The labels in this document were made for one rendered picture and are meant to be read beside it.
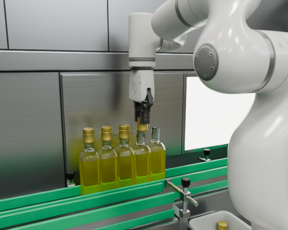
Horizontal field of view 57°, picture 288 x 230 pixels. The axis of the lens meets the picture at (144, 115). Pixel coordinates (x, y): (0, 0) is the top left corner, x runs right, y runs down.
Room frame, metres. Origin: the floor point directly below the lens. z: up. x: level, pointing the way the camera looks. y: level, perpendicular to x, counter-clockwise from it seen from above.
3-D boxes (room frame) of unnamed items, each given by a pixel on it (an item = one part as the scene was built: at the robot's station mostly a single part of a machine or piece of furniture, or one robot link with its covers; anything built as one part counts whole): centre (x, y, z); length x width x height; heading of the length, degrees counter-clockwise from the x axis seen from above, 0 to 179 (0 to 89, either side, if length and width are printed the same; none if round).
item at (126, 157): (0.84, 0.06, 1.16); 0.06 x 0.06 x 0.21; 24
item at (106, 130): (0.81, 0.12, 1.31); 0.04 x 0.04 x 0.04
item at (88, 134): (0.79, 0.17, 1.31); 0.04 x 0.04 x 0.04
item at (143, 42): (0.85, 0.00, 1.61); 0.09 x 0.08 x 0.13; 116
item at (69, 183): (0.84, 0.25, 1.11); 0.07 x 0.04 x 0.13; 25
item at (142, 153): (0.86, 0.01, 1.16); 0.06 x 0.06 x 0.21; 25
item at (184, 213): (0.78, -0.12, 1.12); 0.17 x 0.03 x 0.12; 25
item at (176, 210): (0.80, -0.11, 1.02); 0.09 x 0.04 x 0.07; 25
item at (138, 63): (0.85, 0.01, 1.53); 0.09 x 0.08 x 0.03; 25
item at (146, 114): (0.81, -0.01, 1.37); 0.03 x 0.03 x 0.07; 25
